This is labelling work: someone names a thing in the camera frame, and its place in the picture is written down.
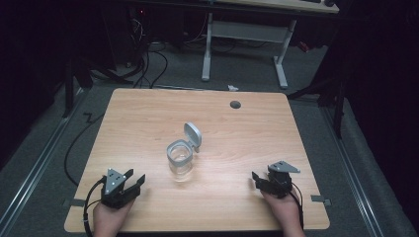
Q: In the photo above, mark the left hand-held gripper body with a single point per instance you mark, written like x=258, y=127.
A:
x=113, y=189

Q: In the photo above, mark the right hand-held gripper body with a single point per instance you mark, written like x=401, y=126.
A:
x=280, y=179

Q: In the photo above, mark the glass jar with grey lid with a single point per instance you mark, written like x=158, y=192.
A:
x=184, y=153

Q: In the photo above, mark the grey tape piece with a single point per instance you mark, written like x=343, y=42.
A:
x=320, y=198
x=75, y=202

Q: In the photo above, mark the black round table grommet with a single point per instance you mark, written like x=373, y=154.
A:
x=235, y=104

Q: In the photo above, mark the white crumpled paper scrap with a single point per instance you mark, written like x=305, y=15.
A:
x=233, y=88

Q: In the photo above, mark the black metal stand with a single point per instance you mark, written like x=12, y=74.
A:
x=70, y=85
x=329, y=89

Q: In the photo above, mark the metal floor rail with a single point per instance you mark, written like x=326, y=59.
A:
x=36, y=164
x=352, y=171

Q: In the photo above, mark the white metal frame desk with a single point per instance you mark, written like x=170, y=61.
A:
x=245, y=31

